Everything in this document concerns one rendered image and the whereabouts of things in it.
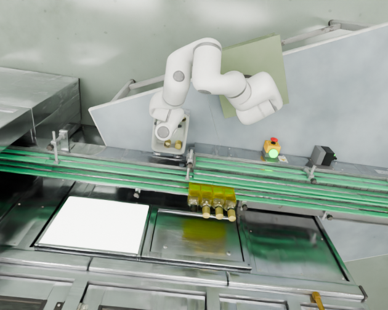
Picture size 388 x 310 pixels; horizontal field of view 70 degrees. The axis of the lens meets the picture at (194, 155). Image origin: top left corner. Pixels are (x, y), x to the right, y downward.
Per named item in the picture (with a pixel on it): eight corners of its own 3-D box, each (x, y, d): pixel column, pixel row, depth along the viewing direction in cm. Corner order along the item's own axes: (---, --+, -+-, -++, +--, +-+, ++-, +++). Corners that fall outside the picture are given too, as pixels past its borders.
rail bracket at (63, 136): (66, 146, 151) (46, 168, 131) (63, 117, 143) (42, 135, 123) (75, 147, 151) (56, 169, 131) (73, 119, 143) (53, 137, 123)
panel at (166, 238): (68, 198, 143) (34, 250, 113) (67, 194, 142) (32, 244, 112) (240, 218, 148) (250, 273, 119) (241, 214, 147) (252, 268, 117)
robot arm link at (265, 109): (230, 98, 116) (232, 111, 102) (259, 82, 112) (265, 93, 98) (241, 117, 120) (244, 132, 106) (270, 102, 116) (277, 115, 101)
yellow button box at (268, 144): (262, 150, 155) (264, 157, 148) (265, 138, 151) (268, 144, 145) (274, 152, 155) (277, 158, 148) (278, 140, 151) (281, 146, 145)
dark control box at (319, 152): (309, 157, 156) (315, 164, 149) (314, 144, 152) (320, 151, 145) (323, 158, 157) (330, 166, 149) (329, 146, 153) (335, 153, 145)
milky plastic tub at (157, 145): (153, 143, 153) (151, 151, 145) (156, 104, 142) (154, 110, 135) (185, 147, 154) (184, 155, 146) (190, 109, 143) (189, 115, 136)
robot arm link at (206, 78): (247, 65, 90) (232, 37, 78) (246, 104, 86) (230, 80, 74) (209, 73, 96) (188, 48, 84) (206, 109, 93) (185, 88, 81)
